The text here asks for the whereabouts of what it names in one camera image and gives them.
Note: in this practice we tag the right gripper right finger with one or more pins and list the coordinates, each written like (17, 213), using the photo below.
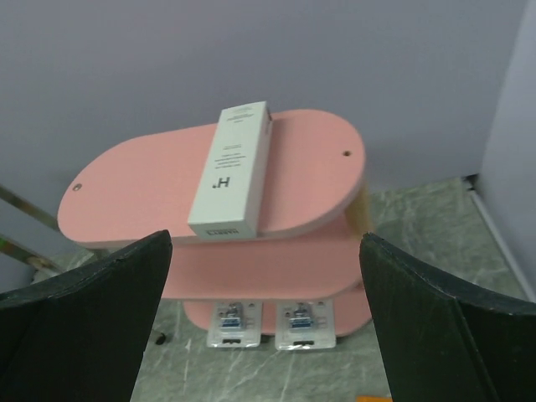
(442, 338)

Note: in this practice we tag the blue razor blister pack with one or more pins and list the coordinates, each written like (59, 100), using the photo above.
(305, 325)
(235, 324)

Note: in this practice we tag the orange razor bag right upper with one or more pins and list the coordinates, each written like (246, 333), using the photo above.
(370, 398)

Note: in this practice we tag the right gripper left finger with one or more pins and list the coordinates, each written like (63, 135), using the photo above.
(81, 335)

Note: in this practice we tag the pink three-tier shelf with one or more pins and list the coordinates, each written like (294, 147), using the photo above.
(275, 224)

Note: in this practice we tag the metal dish rack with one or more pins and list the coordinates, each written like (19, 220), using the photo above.
(21, 247)

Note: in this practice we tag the white razor box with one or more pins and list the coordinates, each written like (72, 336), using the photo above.
(230, 190)

